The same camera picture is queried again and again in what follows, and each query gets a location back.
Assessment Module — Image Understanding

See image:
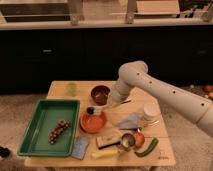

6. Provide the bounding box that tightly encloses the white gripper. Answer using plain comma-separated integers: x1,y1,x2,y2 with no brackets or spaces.
107,80,132,106

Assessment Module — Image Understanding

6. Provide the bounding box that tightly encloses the dish brush with white handle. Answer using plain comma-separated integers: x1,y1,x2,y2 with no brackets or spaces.
86,98,132,116

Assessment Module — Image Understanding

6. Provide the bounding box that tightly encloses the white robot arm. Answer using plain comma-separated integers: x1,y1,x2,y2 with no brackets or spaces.
107,61,213,138

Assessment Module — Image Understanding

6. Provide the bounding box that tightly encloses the dark maroon bowl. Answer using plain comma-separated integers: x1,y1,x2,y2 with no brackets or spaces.
91,85,110,105

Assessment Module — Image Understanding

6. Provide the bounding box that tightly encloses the red-orange bowl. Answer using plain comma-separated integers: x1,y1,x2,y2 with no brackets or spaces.
80,112,107,134

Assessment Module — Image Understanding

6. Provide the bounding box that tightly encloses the grey folded cloth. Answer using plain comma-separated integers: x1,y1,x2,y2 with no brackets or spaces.
118,113,141,130

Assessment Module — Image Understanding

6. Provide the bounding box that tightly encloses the wooden table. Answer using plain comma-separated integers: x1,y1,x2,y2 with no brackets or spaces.
25,88,176,168

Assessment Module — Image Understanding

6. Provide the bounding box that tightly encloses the pale green cup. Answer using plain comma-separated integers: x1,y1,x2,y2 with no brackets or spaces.
67,82,77,97

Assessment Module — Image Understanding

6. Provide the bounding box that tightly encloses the small metal can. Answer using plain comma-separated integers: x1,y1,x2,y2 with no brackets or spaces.
121,133,136,148

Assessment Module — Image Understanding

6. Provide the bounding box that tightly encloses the red yellow apple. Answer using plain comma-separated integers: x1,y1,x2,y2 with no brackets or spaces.
133,132,145,148

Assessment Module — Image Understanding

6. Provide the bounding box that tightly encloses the yellow banana toy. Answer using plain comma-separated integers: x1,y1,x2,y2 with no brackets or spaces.
91,149,119,159

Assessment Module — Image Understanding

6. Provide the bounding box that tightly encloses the brown grape bunch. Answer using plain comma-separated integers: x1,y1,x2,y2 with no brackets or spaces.
49,120,69,144

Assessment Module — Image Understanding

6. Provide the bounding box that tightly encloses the blue sponge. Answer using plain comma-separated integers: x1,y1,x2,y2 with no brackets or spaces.
71,136,90,160

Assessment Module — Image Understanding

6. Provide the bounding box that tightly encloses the green plastic tray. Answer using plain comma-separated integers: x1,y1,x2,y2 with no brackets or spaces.
17,99,80,157

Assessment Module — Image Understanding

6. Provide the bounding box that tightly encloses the black cabinet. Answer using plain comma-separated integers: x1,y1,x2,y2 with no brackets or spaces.
0,26,213,94

